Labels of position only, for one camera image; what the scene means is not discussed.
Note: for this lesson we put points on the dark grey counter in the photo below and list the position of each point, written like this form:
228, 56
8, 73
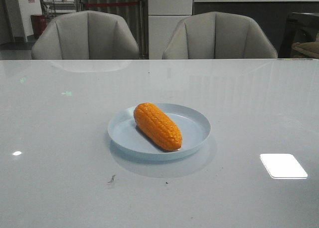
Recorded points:
271, 15

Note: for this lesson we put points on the red barrier belt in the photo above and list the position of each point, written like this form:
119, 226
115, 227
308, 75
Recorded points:
114, 4

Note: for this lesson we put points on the light blue round plate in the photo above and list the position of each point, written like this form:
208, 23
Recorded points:
194, 127

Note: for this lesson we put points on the beige upholstered chair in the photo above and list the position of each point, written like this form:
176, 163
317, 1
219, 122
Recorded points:
86, 35
218, 35

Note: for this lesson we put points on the tan cushion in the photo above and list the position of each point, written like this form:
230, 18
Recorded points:
309, 49

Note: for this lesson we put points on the left beige upholstered chair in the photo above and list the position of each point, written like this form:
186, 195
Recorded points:
86, 35

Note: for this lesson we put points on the right beige upholstered chair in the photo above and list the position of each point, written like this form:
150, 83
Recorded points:
218, 35

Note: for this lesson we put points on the white cabinet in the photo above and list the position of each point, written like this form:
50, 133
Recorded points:
163, 16

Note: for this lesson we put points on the orange corn cob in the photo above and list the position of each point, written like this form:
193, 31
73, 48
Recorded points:
156, 125

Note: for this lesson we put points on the red trash bin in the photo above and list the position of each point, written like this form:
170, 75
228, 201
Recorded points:
38, 24

